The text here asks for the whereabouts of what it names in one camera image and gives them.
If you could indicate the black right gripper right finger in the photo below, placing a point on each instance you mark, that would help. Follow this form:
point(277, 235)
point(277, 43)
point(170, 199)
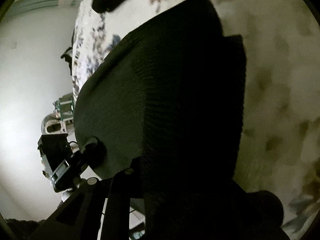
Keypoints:
point(253, 215)

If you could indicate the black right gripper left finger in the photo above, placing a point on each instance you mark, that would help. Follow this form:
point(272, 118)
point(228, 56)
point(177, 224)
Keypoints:
point(98, 206)

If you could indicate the dark green knit garment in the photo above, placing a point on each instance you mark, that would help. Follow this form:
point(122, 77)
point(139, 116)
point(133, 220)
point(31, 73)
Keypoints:
point(171, 91)

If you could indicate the green white storage shelf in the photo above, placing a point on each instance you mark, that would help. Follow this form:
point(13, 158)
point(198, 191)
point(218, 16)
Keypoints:
point(64, 108)

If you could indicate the floral bed sheet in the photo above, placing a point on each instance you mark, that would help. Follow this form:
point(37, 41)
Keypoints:
point(279, 144)

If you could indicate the right blue striped curtain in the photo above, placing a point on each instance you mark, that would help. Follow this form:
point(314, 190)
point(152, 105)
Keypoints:
point(23, 6)

